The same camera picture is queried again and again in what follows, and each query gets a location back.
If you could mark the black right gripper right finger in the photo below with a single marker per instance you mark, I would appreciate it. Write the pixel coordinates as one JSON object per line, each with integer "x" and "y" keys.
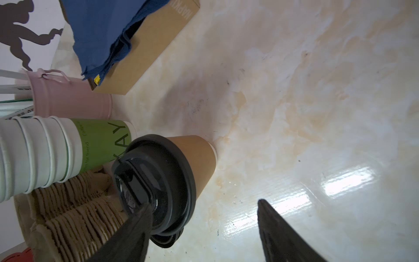
{"x": 281, "y": 243}

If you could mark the stack of paper cups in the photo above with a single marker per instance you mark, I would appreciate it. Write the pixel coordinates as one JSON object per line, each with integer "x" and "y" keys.
{"x": 38, "y": 152}

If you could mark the red and white paper bag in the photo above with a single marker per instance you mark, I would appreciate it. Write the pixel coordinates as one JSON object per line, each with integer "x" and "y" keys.
{"x": 24, "y": 256}

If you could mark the white paper cup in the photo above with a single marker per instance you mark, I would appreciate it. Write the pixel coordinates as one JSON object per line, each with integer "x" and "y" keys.
{"x": 201, "y": 156}

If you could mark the black plastic cup lid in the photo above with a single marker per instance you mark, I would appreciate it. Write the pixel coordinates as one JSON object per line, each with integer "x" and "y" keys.
{"x": 153, "y": 170}

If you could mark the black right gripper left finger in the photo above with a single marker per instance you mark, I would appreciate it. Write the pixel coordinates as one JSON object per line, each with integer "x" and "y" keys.
{"x": 130, "y": 242}

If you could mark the dark blue napkin stack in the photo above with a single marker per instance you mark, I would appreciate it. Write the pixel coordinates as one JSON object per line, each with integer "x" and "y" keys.
{"x": 103, "y": 31}

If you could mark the pink straw holder cup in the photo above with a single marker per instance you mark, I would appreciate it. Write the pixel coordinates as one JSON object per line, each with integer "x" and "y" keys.
{"x": 56, "y": 94}

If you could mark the brown cardboard box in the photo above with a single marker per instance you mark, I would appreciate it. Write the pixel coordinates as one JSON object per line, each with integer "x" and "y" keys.
{"x": 154, "y": 35}

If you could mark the brown pulp cup carrier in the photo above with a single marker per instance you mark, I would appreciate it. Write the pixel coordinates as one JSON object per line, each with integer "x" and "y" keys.
{"x": 70, "y": 221}

